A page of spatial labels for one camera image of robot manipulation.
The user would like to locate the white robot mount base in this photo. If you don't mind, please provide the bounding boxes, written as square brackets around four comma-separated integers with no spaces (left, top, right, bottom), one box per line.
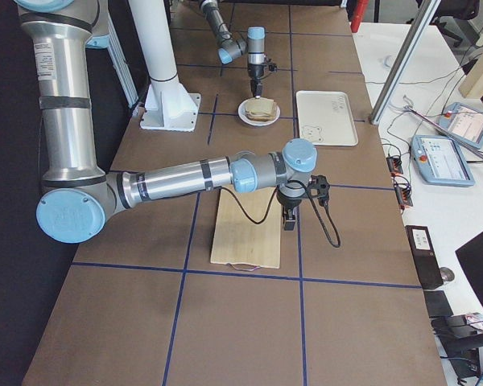
[129,0,201,132]

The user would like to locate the far teach pendant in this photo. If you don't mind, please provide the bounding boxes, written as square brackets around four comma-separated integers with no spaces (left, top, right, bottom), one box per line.
[439,102,483,149]

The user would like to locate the aluminium frame post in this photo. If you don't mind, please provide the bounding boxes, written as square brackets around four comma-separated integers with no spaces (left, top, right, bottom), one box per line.
[369,0,441,125]

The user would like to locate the bread slice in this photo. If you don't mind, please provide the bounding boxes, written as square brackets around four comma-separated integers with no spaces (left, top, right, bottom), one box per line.
[244,97,278,121]

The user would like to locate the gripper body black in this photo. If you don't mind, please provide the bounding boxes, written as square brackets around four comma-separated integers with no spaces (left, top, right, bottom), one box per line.
[247,63,266,82]
[277,189,304,212]

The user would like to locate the white round plate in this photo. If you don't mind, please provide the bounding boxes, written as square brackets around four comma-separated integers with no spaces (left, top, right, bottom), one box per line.
[237,96,280,126]

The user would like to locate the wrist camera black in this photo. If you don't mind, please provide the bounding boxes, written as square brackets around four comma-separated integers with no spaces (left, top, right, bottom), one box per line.
[265,60,278,72]
[308,175,330,208]

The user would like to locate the cream bear serving tray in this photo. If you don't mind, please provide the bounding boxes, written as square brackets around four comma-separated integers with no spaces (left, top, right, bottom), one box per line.
[296,90,358,146]

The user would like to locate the teach pendant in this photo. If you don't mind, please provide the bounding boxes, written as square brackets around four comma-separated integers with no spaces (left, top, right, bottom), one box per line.
[411,135,475,187]
[439,102,483,149]

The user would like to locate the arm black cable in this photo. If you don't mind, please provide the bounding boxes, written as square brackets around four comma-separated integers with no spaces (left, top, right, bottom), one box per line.
[221,180,342,248]

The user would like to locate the wooden cutting board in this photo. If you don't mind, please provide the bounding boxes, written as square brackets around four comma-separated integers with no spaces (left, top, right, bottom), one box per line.
[210,186,281,269]

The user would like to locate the black desk clutter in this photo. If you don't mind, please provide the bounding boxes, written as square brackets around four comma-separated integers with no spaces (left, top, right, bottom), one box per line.
[423,290,483,385]

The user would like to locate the black box with label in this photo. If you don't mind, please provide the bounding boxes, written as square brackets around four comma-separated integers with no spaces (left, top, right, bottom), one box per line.
[405,225,444,290]

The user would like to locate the near teach pendant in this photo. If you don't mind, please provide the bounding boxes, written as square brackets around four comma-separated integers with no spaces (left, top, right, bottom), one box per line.
[411,135,475,187]

